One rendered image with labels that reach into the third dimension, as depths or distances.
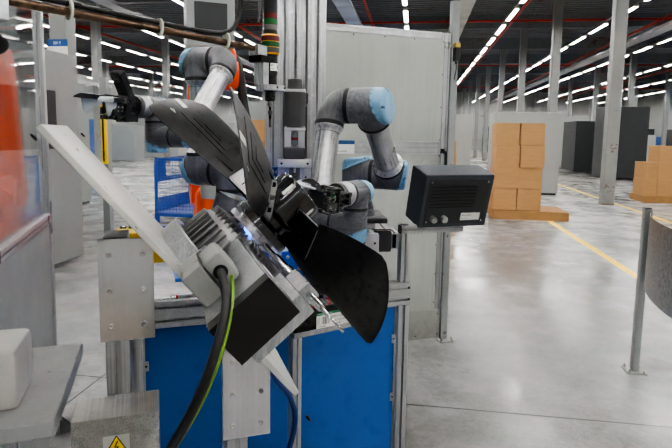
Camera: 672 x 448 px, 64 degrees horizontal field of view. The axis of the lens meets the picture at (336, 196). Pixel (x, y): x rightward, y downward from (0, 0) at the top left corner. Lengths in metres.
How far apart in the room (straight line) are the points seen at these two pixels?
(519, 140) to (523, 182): 0.70
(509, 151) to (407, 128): 6.06
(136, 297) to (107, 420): 0.22
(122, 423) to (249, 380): 0.26
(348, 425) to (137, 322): 1.04
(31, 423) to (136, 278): 0.29
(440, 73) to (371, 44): 0.49
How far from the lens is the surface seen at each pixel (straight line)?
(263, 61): 1.25
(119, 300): 1.13
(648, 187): 13.46
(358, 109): 1.71
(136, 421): 1.12
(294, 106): 2.16
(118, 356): 1.18
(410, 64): 3.42
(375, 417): 2.01
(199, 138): 1.22
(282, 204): 1.15
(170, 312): 1.69
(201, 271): 0.87
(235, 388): 1.21
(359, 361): 1.90
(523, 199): 9.48
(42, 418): 1.12
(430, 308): 3.66
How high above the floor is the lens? 1.35
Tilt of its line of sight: 7 degrees down
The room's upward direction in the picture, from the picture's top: 1 degrees clockwise
